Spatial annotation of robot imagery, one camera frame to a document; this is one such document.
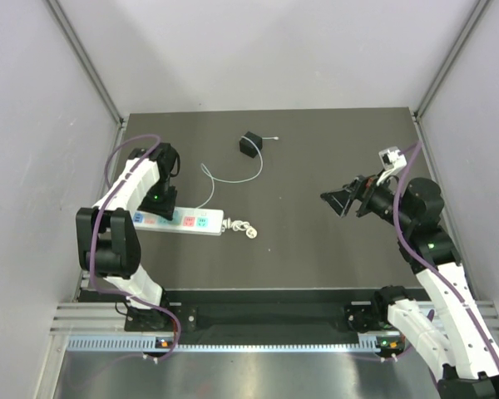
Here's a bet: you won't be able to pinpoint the slotted grey cable duct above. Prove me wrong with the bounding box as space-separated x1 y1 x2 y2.
67 335 405 353

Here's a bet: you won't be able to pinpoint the white coiled strip cord plug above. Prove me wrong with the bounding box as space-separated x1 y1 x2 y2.
222 218 258 239

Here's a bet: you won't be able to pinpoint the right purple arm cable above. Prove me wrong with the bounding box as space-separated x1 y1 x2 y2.
393 140 499 399

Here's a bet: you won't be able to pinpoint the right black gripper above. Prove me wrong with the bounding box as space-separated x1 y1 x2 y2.
320 167 413 231

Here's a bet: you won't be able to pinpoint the teal charger plug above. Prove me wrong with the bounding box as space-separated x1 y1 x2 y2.
169 209 180 224

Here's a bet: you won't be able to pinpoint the thin light green cable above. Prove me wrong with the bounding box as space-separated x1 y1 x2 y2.
195 135 280 211

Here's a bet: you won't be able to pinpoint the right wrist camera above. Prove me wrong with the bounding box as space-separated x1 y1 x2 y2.
377 146 407 186

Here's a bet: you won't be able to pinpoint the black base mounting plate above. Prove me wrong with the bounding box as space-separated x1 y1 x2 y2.
161 287 406 344

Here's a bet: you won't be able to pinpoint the dark grey table mat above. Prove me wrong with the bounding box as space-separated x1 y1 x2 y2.
124 108 417 289

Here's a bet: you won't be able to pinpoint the black cube block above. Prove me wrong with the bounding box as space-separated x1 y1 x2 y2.
239 131 263 158

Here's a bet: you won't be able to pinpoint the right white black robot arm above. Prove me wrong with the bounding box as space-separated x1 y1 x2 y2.
320 175 499 398

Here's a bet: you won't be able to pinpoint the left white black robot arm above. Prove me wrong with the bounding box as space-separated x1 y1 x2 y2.
76 141 180 332

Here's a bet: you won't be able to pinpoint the white power strip coloured sockets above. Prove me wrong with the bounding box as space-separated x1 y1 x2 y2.
132 207 225 236

